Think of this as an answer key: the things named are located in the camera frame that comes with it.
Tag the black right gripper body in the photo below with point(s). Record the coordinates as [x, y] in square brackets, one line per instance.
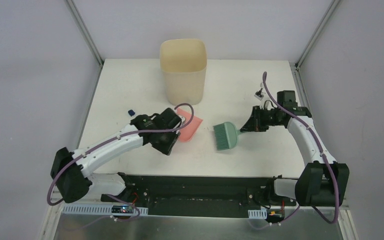
[268, 118]

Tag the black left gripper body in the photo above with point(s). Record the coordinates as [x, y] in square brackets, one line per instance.
[174, 131]

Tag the pink plastic dustpan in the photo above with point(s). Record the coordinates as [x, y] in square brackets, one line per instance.
[187, 133]

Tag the green hand brush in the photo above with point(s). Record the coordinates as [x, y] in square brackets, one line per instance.
[226, 135]

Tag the small blue scrap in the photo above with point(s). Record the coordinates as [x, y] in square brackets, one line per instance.
[131, 112]

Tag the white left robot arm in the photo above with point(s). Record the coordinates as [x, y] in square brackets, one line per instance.
[73, 172]

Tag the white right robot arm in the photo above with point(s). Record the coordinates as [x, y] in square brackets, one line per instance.
[323, 181]

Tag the beige plastic waste bin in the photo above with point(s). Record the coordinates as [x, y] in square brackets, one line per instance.
[183, 63]

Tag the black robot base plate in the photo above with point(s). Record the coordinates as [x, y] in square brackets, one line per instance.
[199, 196]

